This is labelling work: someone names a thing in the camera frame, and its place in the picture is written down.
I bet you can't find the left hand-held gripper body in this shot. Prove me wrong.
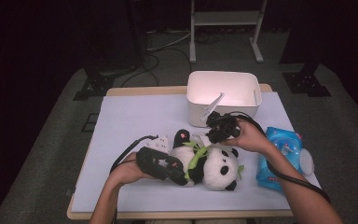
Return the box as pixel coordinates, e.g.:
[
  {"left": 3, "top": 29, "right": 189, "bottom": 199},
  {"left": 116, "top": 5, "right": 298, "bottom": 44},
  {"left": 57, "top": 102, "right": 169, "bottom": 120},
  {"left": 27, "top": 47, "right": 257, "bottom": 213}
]
[{"left": 135, "top": 135, "right": 175, "bottom": 181}]

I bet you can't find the white metal stand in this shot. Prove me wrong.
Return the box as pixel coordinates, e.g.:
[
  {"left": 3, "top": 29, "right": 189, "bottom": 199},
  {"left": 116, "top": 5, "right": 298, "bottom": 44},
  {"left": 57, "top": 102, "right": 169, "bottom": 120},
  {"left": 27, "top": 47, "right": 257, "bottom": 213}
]
[{"left": 188, "top": 0, "right": 269, "bottom": 64}]

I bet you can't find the dark floor socket plate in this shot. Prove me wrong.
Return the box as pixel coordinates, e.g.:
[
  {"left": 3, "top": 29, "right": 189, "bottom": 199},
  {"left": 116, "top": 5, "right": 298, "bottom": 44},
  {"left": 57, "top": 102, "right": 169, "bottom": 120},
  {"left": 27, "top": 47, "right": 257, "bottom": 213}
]
[{"left": 81, "top": 113, "right": 100, "bottom": 133}]

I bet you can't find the panda plush toy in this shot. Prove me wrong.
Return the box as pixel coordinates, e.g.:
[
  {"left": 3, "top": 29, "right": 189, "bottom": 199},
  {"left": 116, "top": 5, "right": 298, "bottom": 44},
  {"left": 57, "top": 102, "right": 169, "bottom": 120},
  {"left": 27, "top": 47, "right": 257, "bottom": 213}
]
[{"left": 169, "top": 129, "right": 245, "bottom": 192}]

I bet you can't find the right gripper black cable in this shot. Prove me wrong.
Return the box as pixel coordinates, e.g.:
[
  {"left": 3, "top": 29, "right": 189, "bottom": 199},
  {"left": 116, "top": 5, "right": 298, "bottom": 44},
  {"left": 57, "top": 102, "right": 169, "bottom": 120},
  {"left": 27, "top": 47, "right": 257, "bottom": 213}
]
[{"left": 229, "top": 111, "right": 333, "bottom": 203}]

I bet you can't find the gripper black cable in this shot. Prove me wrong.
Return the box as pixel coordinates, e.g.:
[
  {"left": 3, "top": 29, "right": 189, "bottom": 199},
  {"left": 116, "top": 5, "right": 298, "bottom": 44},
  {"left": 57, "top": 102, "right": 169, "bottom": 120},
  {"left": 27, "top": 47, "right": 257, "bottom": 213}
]
[
  {"left": 109, "top": 134, "right": 159, "bottom": 224},
  {"left": 229, "top": 111, "right": 333, "bottom": 203}
]

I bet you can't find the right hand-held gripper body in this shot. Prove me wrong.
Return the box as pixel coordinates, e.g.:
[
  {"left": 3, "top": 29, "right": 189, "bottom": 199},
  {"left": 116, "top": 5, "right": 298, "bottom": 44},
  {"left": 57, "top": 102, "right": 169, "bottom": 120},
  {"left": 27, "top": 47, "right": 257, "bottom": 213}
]
[{"left": 200, "top": 91, "right": 242, "bottom": 142}]

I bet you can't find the person's left hand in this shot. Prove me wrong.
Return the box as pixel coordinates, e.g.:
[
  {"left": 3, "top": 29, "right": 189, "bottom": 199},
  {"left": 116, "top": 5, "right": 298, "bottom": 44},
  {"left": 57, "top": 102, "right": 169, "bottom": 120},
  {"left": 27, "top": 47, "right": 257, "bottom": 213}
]
[{"left": 108, "top": 151, "right": 157, "bottom": 189}]

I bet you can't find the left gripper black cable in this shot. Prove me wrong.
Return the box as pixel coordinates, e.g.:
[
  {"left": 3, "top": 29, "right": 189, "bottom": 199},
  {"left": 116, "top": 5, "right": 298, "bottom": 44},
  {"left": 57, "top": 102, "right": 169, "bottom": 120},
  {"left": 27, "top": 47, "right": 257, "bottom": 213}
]
[{"left": 109, "top": 134, "right": 159, "bottom": 224}]

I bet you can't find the blue wet wipe pack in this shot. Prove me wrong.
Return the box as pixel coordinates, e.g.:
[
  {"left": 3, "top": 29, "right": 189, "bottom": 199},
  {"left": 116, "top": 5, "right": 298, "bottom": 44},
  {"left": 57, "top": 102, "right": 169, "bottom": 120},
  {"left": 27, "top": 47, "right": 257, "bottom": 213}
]
[{"left": 255, "top": 126, "right": 304, "bottom": 192}]

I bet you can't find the white plastic storage bin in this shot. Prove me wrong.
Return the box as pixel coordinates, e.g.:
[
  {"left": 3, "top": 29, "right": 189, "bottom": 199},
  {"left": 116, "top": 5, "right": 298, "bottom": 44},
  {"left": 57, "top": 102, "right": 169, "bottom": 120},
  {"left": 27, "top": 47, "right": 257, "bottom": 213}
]
[{"left": 186, "top": 70, "right": 263, "bottom": 129}]

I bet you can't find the pale lilac table mat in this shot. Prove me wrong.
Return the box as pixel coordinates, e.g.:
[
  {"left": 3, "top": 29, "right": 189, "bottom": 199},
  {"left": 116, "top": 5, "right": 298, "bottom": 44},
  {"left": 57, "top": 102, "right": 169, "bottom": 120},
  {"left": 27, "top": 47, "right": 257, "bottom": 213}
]
[{"left": 71, "top": 91, "right": 322, "bottom": 214}]

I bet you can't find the black stand base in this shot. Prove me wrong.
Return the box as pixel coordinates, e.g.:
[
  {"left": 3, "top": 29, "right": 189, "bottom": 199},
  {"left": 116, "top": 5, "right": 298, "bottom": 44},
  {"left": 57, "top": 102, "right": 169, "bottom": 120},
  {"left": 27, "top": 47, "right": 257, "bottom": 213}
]
[
  {"left": 73, "top": 66, "right": 138, "bottom": 101},
  {"left": 282, "top": 62, "right": 332, "bottom": 98}
]

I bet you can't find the grey floor cable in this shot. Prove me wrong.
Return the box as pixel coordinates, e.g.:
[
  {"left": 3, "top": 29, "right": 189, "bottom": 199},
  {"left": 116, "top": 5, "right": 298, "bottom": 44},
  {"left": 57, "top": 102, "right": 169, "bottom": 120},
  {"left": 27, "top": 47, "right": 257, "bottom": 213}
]
[{"left": 145, "top": 29, "right": 194, "bottom": 52}]

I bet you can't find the wooden table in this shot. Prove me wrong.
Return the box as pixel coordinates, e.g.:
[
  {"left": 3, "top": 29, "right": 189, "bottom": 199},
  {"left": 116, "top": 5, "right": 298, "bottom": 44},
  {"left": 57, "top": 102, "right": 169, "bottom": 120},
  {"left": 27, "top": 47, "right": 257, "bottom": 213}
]
[{"left": 66, "top": 83, "right": 296, "bottom": 220}]

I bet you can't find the person's right hand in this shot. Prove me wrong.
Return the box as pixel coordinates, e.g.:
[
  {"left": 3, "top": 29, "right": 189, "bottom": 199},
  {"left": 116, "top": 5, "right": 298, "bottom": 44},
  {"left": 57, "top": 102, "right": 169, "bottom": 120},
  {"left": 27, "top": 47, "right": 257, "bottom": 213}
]
[{"left": 222, "top": 119, "right": 275, "bottom": 155}]

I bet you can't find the black floor cable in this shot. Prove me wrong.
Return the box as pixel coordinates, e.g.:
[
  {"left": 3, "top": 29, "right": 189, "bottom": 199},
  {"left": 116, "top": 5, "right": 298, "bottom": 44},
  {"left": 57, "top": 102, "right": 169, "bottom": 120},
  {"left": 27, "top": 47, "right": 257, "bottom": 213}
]
[{"left": 120, "top": 48, "right": 193, "bottom": 88}]

